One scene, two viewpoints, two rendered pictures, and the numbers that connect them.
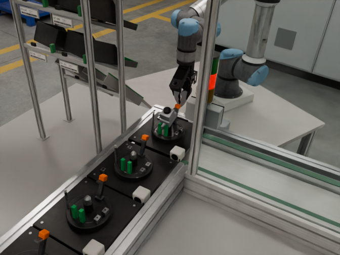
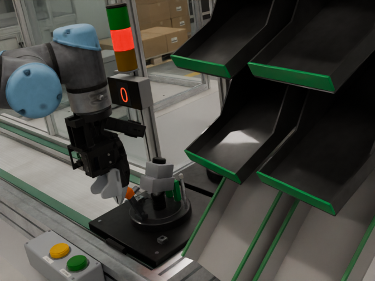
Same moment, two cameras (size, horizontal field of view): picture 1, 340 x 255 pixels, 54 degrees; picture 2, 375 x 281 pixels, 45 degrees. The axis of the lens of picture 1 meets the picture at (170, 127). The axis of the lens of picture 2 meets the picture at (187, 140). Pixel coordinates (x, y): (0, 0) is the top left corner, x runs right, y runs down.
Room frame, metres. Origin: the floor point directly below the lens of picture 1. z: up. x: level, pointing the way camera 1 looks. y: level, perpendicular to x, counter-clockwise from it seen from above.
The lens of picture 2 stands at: (1.93, 0.41, 1.52)
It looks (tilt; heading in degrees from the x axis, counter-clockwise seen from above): 23 degrees down; 201
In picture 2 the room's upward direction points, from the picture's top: 8 degrees counter-clockwise
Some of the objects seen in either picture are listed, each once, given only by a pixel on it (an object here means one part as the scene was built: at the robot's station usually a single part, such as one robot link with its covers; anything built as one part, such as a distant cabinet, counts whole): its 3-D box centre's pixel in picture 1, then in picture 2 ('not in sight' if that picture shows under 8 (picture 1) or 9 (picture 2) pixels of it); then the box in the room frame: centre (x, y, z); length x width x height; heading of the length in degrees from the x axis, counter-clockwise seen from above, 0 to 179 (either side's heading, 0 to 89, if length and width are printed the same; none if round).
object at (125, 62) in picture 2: not in sight; (126, 59); (0.94, -0.11, 1.28); 0.05 x 0.05 x 0.05
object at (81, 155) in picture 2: (185, 72); (95, 140); (1.23, -0.05, 1.20); 0.09 x 0.08 x 0.12; 153
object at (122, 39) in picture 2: not in sight; (122, 38); (0.94, -0.11, 1.33); 0.05 x 0.05 x 0.05
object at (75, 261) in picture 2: not in sight; (77, 264); (1.31, -0.10, 0.96); 0.04 x 0.04 x 0.02
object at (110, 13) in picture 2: not in sight; (118, 17); (0.94, -0.11, 1.38); 0.05 x 0.05 x 0.05
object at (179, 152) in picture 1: (177, 154); not in sight; (1.00, -0.04, 0.97); 0.05 x 0.05 x 0.04; 63
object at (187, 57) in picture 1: (185, 54); (90, 99); (1.23, -0.04, 1.28); 0.08 x 0.08 x 0.05
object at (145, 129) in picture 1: (167, 134); (161, 217); (1.13, 0.01, 0.96); 0.24 x 0.24 x 0.02; 63
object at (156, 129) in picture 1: (168, 131); (160, 210); (1.13, 0.01, 0.98); 0.14 x 0.14 x 0.02
